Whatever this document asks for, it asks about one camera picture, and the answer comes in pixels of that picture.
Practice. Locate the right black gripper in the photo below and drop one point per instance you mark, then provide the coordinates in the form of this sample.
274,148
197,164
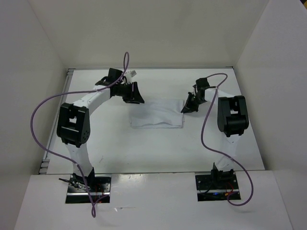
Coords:
188,107

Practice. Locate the white skirt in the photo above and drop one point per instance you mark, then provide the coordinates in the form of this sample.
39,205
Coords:
157,113

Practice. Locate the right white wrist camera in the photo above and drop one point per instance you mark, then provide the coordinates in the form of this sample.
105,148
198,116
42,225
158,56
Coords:
195,89

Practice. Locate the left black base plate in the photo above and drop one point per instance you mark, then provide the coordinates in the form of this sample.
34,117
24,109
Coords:
77,194

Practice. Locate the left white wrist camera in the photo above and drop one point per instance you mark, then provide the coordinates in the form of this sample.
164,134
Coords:
128,76

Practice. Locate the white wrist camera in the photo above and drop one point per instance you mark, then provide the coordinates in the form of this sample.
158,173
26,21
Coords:
195,89
128,76

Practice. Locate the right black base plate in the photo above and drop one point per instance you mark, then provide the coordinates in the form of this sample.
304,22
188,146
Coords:
210,189

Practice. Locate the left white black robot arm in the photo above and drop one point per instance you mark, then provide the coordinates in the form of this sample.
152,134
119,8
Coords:
74,120

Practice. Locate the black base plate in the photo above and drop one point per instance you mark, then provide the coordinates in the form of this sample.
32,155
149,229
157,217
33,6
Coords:
77,194
210,189

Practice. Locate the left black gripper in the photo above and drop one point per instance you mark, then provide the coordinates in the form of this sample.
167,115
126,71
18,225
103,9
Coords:
135,97

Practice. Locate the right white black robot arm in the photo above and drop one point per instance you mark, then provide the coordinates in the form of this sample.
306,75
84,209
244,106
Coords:
232,121

